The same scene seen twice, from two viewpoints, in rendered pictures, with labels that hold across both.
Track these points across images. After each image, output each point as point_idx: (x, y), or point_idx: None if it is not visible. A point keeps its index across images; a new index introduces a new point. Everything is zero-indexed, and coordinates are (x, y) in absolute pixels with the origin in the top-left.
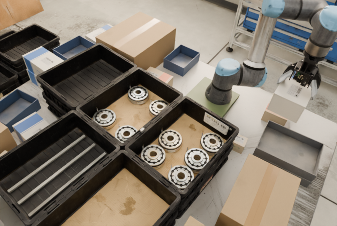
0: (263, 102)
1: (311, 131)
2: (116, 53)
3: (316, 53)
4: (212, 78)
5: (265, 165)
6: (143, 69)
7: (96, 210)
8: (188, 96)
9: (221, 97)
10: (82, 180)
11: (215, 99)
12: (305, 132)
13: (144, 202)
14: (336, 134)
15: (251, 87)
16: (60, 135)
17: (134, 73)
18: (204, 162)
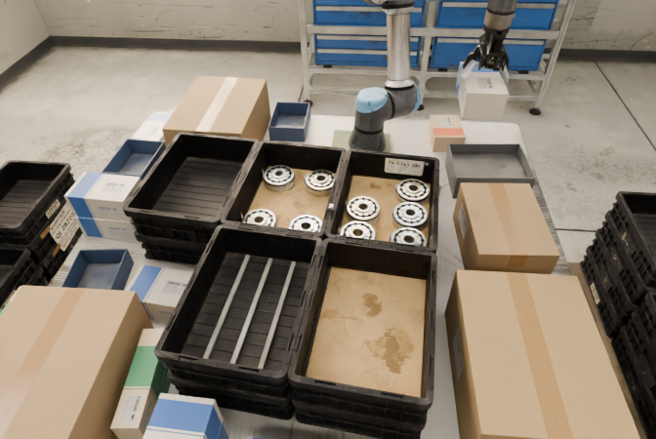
0: (421, 133)
1: (492, 140)
2: (217, 137)
3: (503, 25)
4: (343, 129)
5: (486, 187)
6: (270, 140)
7: (336, 329)
8: None
9: (377, 142)
10: (307, 295)
11: (370, 148)
12: None
13: (387, 291)
14: (517, 134)
15: (395, 121)
16: (216, 270)
17: (261, 150)
18: (422, 214)
